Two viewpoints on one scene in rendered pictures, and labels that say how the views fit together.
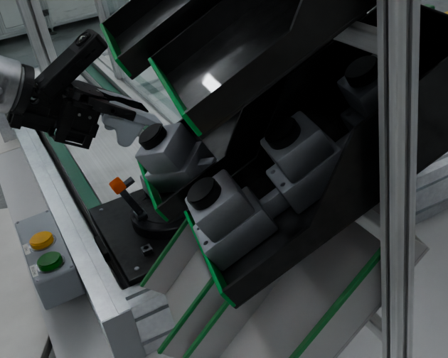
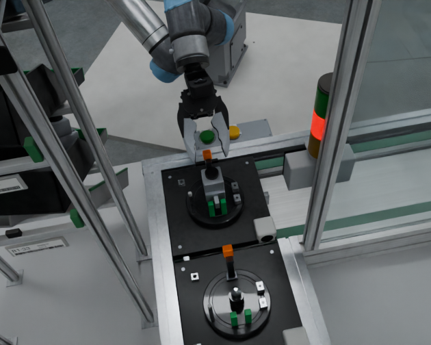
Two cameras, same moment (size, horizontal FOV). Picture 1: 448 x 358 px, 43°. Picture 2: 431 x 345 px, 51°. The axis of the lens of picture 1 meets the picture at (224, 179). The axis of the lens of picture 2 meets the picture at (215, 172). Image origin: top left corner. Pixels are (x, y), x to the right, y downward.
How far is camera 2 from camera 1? 116 cm
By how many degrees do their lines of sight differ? 74
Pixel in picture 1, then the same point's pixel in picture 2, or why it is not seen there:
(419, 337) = (76, 336)
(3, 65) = (178, 45)
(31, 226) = (256, 126)
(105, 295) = (164, 163)
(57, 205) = (274, 139)
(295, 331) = not seen: hidden behind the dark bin
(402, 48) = not seen: outside the picture
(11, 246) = (291, 129)
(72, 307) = not seen: hidden behind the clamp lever
